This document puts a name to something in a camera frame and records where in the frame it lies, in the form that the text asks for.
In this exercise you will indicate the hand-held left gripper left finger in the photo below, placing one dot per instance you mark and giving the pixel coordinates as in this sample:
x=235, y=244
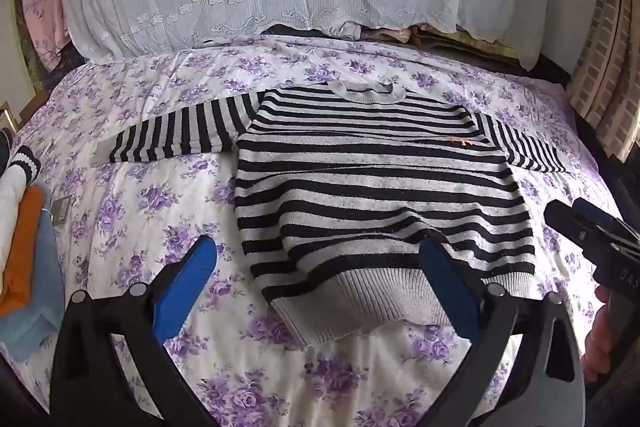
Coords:
x=192, y=269

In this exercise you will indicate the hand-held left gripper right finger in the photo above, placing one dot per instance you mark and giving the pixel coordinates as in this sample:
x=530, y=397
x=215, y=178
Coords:
x=447, y=279

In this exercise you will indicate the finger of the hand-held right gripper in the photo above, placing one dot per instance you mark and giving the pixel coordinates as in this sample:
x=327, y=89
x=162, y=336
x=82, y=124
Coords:
x=597, y=213
x=567, y=219

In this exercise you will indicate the black white striped sweater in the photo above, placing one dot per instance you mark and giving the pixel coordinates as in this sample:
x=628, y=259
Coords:
x=360, y=192

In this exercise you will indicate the person's right hand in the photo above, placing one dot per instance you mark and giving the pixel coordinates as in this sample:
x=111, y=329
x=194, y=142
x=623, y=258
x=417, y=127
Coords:
x=599, y=337

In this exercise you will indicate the purple floral bed sheet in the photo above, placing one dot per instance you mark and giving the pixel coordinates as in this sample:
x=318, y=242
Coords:
x=150, y=207

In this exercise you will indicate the brick pattern curtain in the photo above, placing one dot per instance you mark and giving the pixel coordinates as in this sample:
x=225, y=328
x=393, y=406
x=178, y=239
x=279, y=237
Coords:
x=607, y=72

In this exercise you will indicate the small grey tag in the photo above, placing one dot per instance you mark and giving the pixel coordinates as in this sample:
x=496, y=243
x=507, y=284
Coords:
x=61, y=211

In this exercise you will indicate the light blue folded cloth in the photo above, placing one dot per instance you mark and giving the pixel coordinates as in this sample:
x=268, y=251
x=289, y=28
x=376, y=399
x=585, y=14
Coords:
x=42, y=307

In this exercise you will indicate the orange folded cloth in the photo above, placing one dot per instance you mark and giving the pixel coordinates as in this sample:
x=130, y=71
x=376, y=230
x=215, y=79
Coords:
x=25, y=252

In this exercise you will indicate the brown folded cloth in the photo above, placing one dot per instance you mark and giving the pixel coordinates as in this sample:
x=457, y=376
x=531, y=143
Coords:
x=475, y=44

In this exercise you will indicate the black white striped cuff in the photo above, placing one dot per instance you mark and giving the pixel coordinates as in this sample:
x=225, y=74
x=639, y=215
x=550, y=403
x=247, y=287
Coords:
x=24, y=163

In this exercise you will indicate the beige crumpled cloth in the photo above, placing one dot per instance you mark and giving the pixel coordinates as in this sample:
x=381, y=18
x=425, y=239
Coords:
x=387, y=34

